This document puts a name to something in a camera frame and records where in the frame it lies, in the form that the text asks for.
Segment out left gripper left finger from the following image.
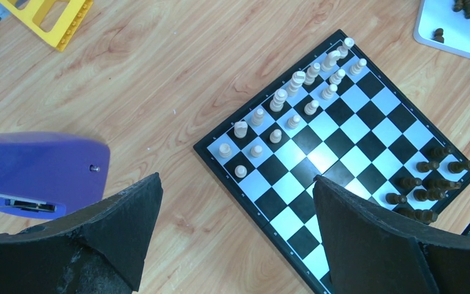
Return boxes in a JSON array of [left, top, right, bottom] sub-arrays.
[[0, 173, 163, 293]]

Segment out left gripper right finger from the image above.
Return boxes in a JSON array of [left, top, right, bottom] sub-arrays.
[[313, 175, 470, 293]]

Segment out black white chessboard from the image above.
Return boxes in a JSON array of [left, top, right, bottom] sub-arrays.
[[194, 30, 470, 293]]

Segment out dark chess pieces pile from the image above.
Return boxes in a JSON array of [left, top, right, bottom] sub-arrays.
[[433, 0, 470, 44]]

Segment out purple metronome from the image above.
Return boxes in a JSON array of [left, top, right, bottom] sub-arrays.
[[0, 132, 110, 219]]

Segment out white box lid tray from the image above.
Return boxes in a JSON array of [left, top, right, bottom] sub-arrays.
[[413, 0, 470, 59]]

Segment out yellow triangle toy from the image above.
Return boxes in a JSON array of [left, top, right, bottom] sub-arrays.
[[0, 0, 94, 52]]

